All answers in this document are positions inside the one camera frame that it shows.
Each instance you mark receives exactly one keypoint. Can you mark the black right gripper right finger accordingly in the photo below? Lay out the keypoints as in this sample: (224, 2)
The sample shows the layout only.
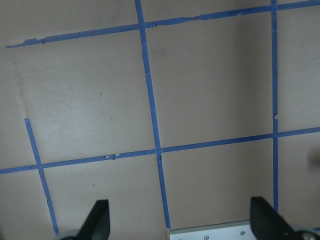
(266, 223)

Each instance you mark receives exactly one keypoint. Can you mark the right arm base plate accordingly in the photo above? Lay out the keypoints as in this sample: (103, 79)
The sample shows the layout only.
(239, 230)

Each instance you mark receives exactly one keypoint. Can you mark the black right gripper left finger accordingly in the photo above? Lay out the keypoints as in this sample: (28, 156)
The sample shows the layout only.
(97, 224)

